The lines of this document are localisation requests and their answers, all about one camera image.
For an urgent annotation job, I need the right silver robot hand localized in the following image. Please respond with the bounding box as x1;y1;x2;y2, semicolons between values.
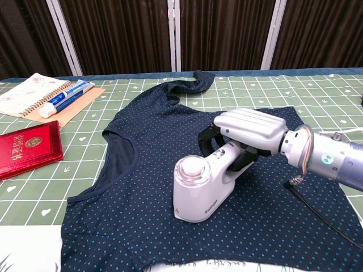
197;108;289;173

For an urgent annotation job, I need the white handheld steam iron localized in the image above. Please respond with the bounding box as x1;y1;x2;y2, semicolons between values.
172;141;244;223

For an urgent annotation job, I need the green checked tablecloth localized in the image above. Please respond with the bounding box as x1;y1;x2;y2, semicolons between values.
0;73;363;272

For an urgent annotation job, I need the brown pleated screen panel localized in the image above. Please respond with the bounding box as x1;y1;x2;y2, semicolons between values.
0;0;71;82
271;0;363;70
58;0;172;77
179;0;277;72

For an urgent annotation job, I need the navy polka dot shirt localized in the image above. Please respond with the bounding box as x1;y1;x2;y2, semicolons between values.
59;70;363;272

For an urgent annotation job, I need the teal table edge cover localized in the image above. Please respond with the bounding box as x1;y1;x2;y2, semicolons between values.
0;67;363;83

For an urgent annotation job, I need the tan paper envelope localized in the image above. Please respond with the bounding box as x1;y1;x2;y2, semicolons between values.
28;87;106;128

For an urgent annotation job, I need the blue white toothpaste tube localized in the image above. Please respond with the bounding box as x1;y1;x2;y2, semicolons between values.
38;79;95;118

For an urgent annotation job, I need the red certificate book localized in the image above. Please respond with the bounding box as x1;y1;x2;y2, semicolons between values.
0;120;64;181

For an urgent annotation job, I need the white spiral notebook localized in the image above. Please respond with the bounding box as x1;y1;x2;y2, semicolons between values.
0;73;72;117

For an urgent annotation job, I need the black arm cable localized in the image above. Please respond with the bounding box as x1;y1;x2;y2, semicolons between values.
283;174;363;250

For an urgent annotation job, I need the white screen frame post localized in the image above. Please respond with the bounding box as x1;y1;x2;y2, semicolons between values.
46;0;83;77
167;0;182;73
260;0;288;71

